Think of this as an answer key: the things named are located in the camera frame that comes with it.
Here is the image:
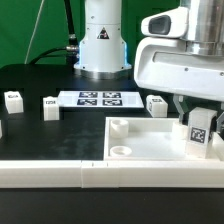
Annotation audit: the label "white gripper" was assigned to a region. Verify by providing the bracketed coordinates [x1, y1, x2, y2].
[134, 37, 224, 124]

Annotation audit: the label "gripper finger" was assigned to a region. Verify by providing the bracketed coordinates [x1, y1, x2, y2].
[216, 112, 224, 133]

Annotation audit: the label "white square tabletop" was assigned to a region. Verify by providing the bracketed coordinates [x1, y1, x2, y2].
[104, 117, 224, 161]

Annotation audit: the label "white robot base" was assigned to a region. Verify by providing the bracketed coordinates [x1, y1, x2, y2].
[74, 0, 132, 80]

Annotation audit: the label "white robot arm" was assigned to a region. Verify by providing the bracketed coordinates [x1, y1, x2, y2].
[134, 0, 224, 131]

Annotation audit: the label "white tag plate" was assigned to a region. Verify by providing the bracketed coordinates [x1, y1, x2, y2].
[58, 91, 144, 108]

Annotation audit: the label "white U-shaped obstacle fence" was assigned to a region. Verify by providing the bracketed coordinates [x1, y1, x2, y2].
[0, 160, 224, 188]

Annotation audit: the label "white part left edge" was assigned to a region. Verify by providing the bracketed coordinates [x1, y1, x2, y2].
[0, 120, 2, 139]

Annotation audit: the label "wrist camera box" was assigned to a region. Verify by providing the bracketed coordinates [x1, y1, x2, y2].
[141, 7, 189, 38]

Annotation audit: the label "black cables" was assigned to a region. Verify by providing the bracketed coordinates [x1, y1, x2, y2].
[28, 0, 80, 65]

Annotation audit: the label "white cable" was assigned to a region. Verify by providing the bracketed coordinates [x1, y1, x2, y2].
[23, 0, 46, 65]

